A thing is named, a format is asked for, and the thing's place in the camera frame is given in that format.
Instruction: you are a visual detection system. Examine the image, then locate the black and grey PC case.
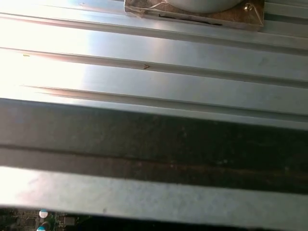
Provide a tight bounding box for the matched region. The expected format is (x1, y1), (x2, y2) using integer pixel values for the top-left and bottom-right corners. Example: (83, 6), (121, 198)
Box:
(0, 97), (308, 231)

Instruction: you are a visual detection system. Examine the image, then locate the green motherboard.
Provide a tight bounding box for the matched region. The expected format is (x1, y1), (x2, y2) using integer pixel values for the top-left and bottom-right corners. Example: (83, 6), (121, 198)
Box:
(0, 207), (81, 231)

